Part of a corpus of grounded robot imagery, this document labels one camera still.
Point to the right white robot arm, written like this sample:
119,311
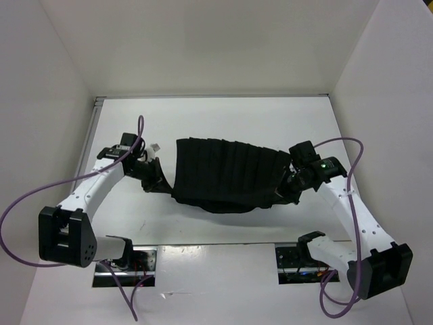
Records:
377,263

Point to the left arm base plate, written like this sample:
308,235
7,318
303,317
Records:
141,270

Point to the black pleated skirt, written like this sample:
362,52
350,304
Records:
222,177

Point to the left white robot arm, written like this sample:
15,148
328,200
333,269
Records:
66,235

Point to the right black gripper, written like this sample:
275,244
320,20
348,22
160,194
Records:
282,191

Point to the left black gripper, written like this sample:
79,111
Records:
156,176

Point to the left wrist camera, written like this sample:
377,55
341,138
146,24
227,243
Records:
150,152

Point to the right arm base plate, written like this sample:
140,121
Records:
291,269

